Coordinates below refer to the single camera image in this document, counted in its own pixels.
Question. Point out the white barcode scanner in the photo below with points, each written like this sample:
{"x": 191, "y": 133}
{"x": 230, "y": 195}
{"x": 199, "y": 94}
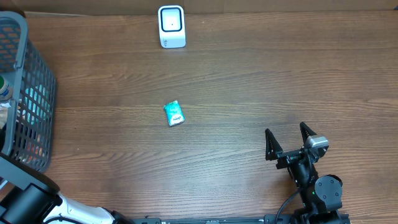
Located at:
{"x": 171, "y": 21}

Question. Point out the brown white snack bag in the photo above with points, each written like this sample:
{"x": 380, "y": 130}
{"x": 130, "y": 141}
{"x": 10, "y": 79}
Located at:
{"x": 3, "y": 115}

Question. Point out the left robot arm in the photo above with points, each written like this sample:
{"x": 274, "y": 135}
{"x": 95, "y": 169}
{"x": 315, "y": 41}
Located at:
{"x": 37, "y": 199}

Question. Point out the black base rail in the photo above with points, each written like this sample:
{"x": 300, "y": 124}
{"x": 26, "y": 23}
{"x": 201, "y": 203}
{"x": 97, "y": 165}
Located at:
{"x": 211, "y": 221}

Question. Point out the green capped plastic bottle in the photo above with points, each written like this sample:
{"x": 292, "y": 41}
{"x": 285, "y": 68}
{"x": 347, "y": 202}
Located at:
{"x": 6, "y": 89}

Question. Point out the long teal wipes pack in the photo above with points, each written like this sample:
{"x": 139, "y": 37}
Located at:
{"x": 39, "y": 110}

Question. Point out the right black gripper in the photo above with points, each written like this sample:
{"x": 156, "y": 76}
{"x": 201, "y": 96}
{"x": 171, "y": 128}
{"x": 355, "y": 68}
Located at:
{"x": 274, "y": 149}

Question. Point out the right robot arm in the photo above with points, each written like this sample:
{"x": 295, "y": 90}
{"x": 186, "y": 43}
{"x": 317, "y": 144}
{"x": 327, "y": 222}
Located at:
{"x": 317, "y": 200}

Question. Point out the grey plastic mesh basket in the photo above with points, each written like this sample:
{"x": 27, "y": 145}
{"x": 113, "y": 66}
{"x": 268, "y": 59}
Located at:
{"x": 22, "y": 66}

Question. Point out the teal tissue pack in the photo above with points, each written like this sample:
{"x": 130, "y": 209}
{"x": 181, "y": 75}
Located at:
{"x": 174, "y": 113}

